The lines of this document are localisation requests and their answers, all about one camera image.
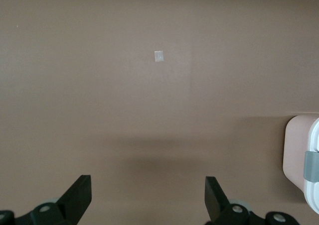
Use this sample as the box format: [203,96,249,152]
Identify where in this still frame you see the pink plastic box base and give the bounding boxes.
[282,114,319,195]

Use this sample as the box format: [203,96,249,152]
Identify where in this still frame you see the brown table cover sheet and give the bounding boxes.
[0,0,319,225]

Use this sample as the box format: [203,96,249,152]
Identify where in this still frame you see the white box lid grey clips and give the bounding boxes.
[302,117,319,214]

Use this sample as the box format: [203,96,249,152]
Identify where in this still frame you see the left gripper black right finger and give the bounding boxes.
[204,176,300,225]

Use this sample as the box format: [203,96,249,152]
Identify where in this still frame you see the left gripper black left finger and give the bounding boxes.
[0,175,92,225]

